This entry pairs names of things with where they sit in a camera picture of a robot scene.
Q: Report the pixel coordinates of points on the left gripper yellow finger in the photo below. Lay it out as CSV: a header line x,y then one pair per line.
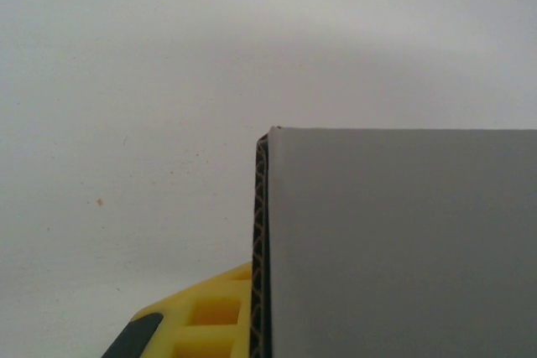
x,y
201,324

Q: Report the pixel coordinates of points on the grey cardboard paper box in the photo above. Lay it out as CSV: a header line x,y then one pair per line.
x,y
398,249

